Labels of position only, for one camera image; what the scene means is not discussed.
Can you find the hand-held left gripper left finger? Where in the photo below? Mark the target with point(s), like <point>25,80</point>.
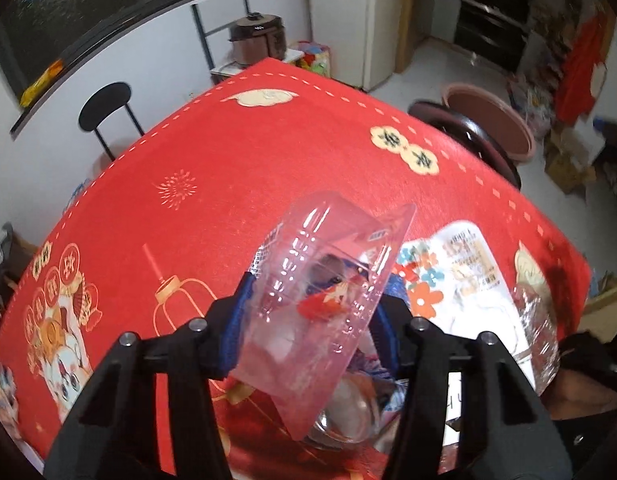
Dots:
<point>242,305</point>

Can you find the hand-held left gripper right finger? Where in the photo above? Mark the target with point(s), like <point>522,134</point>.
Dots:
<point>390,312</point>

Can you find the clear plastic clamshell container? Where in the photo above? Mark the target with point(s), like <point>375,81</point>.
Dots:
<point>328,260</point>

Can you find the white floral plastic package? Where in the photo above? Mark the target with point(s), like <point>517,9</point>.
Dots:
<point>468,280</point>

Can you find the brown plastic bucket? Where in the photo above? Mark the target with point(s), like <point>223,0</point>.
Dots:
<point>508,135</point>

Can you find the white paper slip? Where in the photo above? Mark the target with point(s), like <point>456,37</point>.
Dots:
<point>452,405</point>

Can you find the clear plastic cup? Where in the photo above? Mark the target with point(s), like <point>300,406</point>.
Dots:
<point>353,422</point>

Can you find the clear plastic bottle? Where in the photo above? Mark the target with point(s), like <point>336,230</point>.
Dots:
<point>535,330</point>

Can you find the red printed tablecloth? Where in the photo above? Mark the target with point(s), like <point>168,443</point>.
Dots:
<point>238,150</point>

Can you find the black round stool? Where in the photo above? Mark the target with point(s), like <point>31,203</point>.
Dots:
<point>463,130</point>

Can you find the cardboard box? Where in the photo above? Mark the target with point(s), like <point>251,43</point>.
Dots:
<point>568,165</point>

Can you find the black round-back chair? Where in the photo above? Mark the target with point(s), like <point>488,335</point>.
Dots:
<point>106,105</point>

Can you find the colourful printed bags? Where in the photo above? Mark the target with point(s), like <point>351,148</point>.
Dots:
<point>313,57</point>

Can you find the brown pressure cooker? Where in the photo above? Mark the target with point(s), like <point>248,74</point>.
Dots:
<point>258,40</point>

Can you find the pile of colourful goods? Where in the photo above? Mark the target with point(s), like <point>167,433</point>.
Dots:
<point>535,90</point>

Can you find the metal shelf rack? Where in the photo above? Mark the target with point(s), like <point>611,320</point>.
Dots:
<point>201,25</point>

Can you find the white refrigerator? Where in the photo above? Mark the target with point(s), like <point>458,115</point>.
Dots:
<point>383,25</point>

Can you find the yellow packet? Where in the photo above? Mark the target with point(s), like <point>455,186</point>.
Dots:
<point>41,82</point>

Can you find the grey kitchen cabinet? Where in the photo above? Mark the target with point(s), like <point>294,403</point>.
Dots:
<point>441,15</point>

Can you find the black built-in oven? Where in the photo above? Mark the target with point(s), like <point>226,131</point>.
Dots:
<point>493,20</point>

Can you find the red hanging cloth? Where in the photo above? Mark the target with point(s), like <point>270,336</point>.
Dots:
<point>585,70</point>

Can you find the dark window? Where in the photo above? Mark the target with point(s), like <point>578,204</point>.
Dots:
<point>88,10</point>

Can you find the wooden door frame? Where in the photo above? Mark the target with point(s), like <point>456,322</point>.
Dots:
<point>408,15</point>

